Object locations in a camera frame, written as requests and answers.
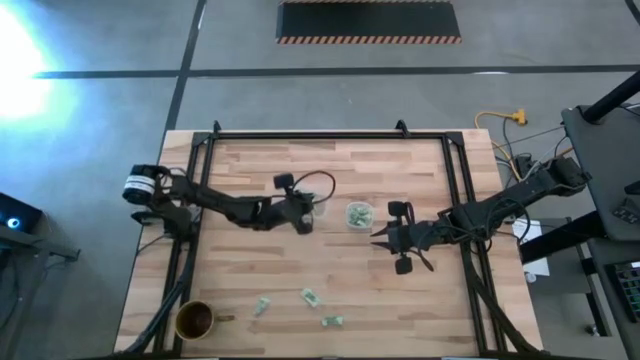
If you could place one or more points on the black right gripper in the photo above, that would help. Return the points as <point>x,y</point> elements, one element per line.
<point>415,235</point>

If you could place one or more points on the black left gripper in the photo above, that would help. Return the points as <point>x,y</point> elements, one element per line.
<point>287,210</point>

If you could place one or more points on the pale green printed packet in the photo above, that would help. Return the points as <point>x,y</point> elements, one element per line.
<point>332,320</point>
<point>311,297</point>
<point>354,214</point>
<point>364,215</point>
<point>262,305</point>

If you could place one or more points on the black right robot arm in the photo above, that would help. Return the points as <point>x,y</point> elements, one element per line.
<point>500,205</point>

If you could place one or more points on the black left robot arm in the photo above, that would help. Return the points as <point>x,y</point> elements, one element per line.
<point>215,202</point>

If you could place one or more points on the wide clear plastic container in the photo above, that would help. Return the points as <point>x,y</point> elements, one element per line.
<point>322,210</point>

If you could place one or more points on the tall clear plastic container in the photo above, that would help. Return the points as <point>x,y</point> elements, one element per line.
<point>348,210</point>

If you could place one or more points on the white paper sheet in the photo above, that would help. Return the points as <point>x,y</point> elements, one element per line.
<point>530,232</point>

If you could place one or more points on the black power adapter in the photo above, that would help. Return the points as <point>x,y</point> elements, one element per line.
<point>523,165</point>

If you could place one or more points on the green brown ceramic mug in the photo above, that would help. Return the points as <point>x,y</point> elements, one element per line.
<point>195,320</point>

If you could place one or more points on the hazard striped black floor mat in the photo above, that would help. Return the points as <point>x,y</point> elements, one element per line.
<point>367,20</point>

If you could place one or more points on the black cart table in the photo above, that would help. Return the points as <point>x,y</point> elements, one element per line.
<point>605,165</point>

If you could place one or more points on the black keyboard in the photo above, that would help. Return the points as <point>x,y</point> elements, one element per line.
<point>630,290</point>

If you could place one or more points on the black pole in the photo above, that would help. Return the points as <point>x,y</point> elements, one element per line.
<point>612,97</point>

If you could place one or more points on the black stand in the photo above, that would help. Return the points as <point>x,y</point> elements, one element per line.
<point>30,245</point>

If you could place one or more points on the black box blue light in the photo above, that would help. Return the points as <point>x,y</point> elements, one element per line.
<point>25,212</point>

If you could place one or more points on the black aluminium table frame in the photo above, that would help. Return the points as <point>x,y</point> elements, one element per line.
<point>325,135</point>

